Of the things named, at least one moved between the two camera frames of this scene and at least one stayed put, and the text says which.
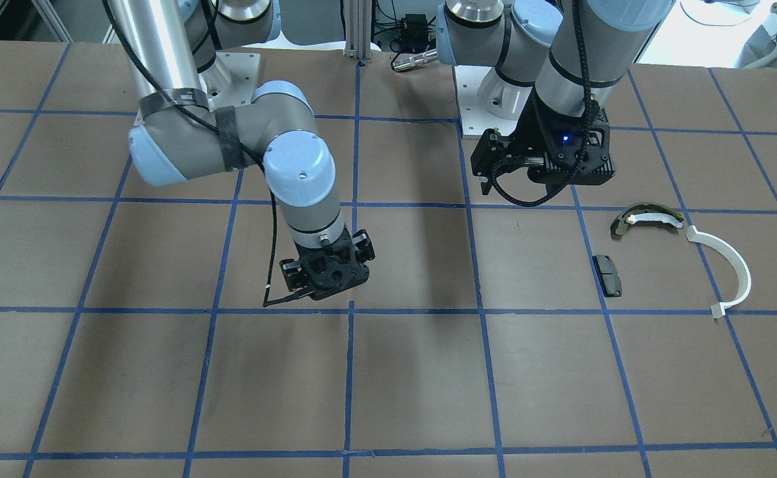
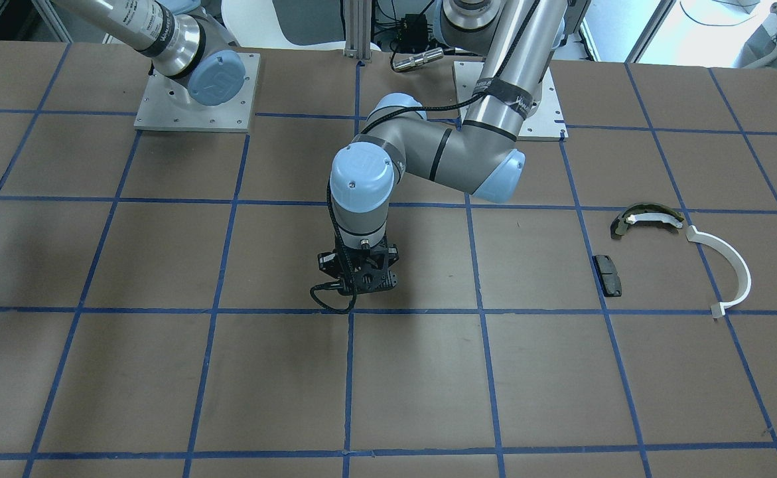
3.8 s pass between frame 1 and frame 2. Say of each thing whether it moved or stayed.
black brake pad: stayed
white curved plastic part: stayed
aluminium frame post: stayed
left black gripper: moved
